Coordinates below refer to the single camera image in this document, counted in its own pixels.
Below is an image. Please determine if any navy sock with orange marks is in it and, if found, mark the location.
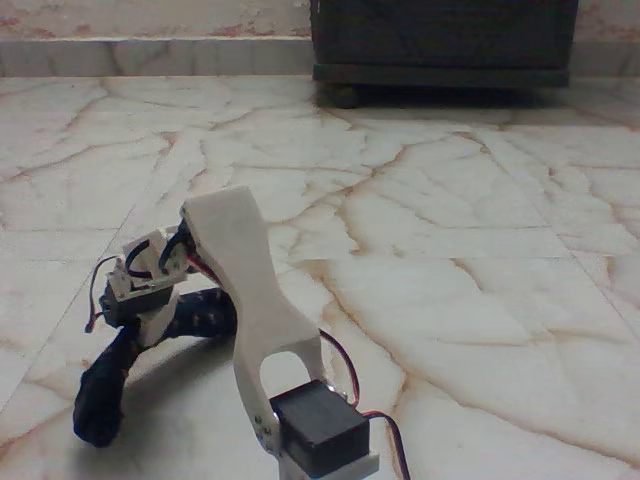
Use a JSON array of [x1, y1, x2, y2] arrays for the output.
[[71, 286, 239, 450]]

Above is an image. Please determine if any round dark cabinet foot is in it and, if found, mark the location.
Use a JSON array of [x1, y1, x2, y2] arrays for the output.
[[327, 84, 359, 110]]

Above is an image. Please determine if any dark wooden cabinet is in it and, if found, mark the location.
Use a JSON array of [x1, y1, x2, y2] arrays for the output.
[[309, 0, 581, 109]]

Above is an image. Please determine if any thin gripper servo cable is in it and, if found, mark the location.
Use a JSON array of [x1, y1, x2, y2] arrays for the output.
[[83, 256, 120, 334]]

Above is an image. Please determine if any red white black servo cable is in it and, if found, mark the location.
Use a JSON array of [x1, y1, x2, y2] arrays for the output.
[[317, 328, 362, 407]]

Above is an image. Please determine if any black red base cable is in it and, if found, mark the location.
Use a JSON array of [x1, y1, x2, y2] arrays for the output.
[[362, 409, 417, 480]]

